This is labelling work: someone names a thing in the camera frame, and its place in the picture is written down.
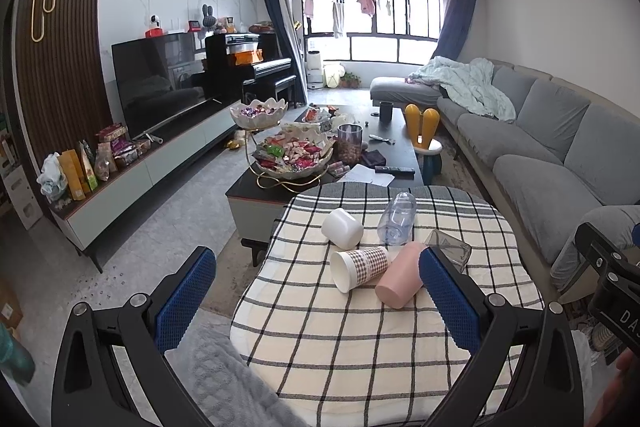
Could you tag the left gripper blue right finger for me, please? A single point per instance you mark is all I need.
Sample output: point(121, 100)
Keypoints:
point(523, 369)

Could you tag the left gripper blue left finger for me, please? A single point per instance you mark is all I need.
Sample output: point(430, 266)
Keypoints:
point(88, 387)

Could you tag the clear plastic bottle cup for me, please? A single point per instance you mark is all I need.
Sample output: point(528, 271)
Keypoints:
point(396, 223)

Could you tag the clear grey square cup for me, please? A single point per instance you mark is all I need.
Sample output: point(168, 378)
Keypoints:
point(456, 251)

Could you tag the pink plastic cup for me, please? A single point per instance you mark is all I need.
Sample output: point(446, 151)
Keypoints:
point(401, 281)

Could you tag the patterned paper cup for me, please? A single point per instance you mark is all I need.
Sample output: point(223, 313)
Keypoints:
point(351, 269)

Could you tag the black cylinder cup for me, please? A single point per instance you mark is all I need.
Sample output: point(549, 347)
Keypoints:
point(386, 112)

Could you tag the person's hand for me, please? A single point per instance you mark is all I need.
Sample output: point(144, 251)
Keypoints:
point(615, 388)

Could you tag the white tv cabinet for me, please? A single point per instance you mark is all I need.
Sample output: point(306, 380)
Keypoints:
point(176, 144)

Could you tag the grey sectional sofa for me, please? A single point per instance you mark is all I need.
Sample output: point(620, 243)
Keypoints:
point(569, 157)

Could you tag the checkered table cloth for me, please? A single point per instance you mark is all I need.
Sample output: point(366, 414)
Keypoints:
point(348, 360)

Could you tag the white plastic bag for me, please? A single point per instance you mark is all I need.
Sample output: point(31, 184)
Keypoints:
point(52, 180)

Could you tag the yellow snack box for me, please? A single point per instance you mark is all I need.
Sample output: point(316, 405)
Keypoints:
point(71, 175)

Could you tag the black remote control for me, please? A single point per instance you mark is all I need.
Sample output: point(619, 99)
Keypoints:
point(395, 171)

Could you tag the white paper sheets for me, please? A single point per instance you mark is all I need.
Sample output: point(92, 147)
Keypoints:
point(363, 174)

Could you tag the light green blanket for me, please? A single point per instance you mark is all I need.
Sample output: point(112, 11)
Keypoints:
point(467, 84)

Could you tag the yellow rabbit ear stool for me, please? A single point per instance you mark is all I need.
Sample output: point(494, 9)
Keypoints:
point(422, 126)

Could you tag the two tier snack tray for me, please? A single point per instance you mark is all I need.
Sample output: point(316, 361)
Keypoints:
point(281, 154)

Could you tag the glass snack jar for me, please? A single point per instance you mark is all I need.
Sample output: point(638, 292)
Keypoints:
point(349, 143)

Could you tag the flat screen television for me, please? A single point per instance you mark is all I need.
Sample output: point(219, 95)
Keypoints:
point(158, 79)

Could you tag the black coffee table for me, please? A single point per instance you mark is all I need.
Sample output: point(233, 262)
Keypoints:
point(256, 202)

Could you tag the blue right curtain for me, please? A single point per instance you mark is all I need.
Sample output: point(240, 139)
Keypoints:
point(455, 29)

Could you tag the blue curtain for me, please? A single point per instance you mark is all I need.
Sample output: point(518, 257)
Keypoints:
point(455, 29)
point(281, 16)

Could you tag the black upright piano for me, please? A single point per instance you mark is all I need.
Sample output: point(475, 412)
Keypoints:
point(231, 59)

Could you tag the piano bench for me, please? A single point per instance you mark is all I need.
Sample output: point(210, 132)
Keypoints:
point(278, 88)

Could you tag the grey rabbit plush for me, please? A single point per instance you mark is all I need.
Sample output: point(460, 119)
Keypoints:
point(208, 21)

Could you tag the blue left curtain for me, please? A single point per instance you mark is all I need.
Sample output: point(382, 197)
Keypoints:
point(281, 16)

